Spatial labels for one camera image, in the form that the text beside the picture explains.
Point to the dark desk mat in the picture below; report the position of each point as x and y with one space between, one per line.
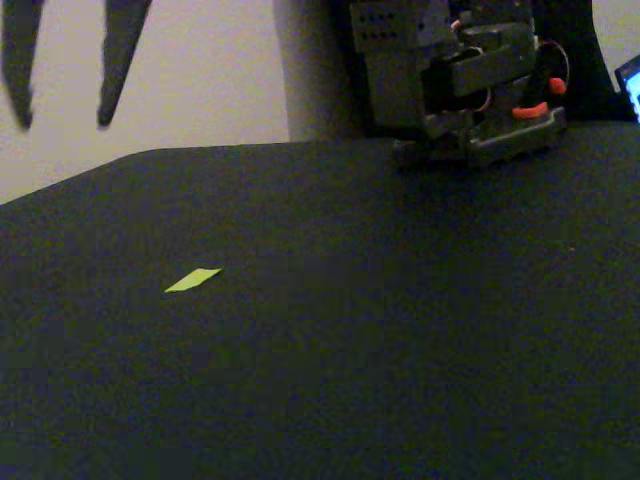
350 325

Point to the green tape marker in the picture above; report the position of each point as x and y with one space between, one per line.
192 280

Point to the black clamp with orange pads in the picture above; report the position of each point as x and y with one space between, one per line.
531 111

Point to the black office chair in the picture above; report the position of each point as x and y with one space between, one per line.
585 50

